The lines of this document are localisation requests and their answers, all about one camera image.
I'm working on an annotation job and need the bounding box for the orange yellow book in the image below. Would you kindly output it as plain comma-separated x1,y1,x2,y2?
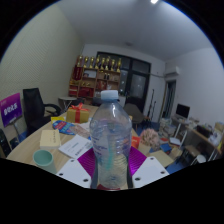
130,135,141,150

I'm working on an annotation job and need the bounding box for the beige flat box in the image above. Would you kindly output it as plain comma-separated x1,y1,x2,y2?
39,129,62,150

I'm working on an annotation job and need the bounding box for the stacked books pile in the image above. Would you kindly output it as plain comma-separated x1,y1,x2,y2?
159,118,178,134

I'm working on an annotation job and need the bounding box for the long wooden side desk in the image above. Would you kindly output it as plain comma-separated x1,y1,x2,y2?
171,114,224,164

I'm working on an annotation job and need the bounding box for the black computer monitor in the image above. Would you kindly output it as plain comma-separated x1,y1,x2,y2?
175,103,191,119

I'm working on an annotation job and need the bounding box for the yellow gift box red ribbon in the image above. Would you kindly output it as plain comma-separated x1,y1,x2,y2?
65,103,91,124

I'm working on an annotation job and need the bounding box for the blue red patterned booklet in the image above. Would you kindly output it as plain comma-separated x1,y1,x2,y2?
52,119,77,136

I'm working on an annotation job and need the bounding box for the clear plastic water bottle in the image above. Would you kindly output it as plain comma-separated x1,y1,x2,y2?
89,89,133,191

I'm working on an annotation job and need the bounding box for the cardboard box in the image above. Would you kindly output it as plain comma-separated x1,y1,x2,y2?
214,122,224,133

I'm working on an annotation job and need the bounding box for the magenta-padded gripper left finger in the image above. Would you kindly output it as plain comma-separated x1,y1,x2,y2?
56,147,100,190

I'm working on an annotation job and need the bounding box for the wooden shelf unit with trophies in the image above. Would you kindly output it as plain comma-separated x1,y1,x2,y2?
68,54,123,101

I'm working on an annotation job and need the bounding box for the yellow paper sheet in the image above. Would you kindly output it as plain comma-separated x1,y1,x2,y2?
50,115,66,123

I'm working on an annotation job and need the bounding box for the dark wooden stool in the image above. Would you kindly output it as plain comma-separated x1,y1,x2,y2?
181,144,201,164

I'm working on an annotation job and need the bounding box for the black framed window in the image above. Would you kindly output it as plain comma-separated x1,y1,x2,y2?
96,51,152,113

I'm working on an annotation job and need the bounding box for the dried flower bunch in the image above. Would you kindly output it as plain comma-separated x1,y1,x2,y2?
139,128,161,151

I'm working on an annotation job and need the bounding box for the grey armchair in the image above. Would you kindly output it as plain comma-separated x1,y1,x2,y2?
123,102,145,131

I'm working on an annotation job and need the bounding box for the black printer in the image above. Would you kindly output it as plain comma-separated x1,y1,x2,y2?
196,124,214,138

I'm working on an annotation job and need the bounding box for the white wall air conditioner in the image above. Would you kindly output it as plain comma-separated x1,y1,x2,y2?
164,65,181,77

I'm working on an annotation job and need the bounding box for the flat round red coaster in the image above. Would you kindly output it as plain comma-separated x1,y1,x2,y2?
95,184,122,192

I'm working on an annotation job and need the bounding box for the small white table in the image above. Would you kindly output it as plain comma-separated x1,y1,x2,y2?
58,96,78,113

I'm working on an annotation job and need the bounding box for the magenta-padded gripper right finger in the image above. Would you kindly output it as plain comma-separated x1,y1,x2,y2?
128,146,170,189

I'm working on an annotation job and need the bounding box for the white printed booklet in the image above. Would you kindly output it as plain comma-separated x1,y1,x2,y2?
58,134,94,159

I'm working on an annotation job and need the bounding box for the black microphone stand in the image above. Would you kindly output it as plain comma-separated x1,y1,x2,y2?
146,88,158,121

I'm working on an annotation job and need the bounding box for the pale green cup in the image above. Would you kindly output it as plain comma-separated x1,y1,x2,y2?
32,149,58,174

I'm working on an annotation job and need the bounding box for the purple sign board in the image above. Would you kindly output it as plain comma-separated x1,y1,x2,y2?
0,92,24,128

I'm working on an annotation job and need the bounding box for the black office chair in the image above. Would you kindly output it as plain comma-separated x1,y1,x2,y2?
22,87,63,134

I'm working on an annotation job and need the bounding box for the black mesh chair back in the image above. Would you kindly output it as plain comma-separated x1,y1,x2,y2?
0,128,13,158

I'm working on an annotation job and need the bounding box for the white desktop appliance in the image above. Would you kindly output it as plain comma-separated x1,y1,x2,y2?
208,131,223,146

